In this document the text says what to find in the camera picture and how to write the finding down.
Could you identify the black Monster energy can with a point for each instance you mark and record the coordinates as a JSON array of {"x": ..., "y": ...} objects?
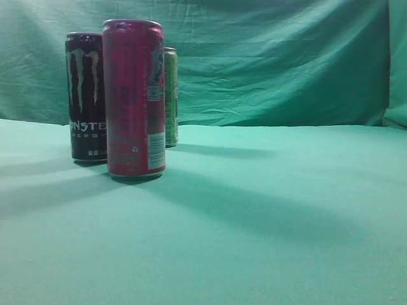
[{"x": 86, "y": 97}]

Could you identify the yellow-green drink can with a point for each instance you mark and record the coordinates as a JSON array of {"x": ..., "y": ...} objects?
[{"x": 171, "y": 96}]

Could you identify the pink slim drink can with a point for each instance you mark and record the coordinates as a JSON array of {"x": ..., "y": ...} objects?
[{"x": 135, "y": 102}]

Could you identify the green cloth backdrop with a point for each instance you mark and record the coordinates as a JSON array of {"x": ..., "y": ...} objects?
[{"x": 288, "y": 183}]

